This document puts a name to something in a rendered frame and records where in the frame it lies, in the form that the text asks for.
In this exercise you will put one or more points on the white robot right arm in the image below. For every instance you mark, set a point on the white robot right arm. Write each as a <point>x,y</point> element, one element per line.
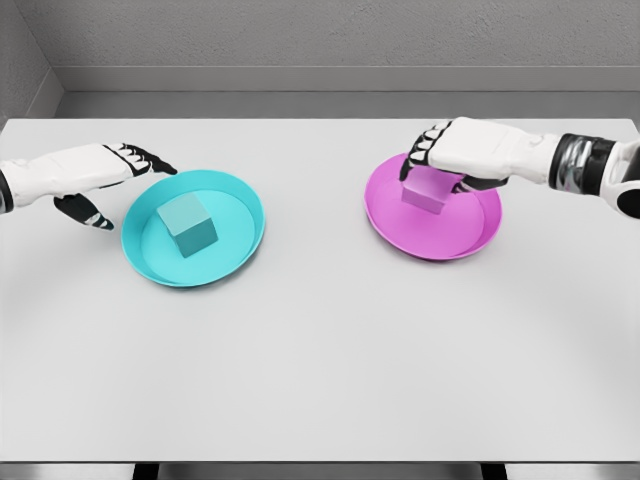
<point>580,160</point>

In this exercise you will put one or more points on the cyan plate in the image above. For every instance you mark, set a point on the cyan plate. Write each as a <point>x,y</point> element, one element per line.
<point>192,227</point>

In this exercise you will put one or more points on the magenta block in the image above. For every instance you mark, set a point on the magenta block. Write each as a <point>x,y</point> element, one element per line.
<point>425,192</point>

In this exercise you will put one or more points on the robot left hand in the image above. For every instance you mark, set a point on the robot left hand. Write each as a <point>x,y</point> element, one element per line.
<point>85,168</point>

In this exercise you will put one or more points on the cyan block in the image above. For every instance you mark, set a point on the cyan block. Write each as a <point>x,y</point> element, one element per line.
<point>187,225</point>

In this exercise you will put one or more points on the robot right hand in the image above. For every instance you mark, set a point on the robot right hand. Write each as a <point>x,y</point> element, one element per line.
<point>470,145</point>

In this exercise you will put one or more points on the magenta plate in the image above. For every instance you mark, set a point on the magenta plate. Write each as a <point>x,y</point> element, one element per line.
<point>432,220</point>

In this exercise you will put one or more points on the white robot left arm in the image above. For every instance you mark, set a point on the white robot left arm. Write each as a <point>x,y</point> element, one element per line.
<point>17,182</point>

